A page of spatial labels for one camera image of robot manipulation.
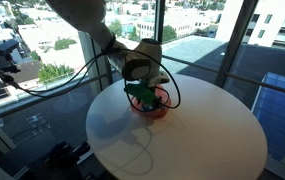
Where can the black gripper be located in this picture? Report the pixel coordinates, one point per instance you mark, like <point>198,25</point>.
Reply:
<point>156,102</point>

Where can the orange plastic bag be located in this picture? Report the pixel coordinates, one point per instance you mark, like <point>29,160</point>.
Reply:
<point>163,111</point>

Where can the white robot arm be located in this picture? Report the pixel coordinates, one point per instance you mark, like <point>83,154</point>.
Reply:
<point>85,16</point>

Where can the dark window railing bar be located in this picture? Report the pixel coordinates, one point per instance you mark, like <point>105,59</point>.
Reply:
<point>248,80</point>

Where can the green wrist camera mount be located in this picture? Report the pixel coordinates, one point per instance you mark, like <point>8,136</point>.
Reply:
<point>140,91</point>

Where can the black camera on stand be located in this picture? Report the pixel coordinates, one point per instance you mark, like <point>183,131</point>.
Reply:
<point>3,48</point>

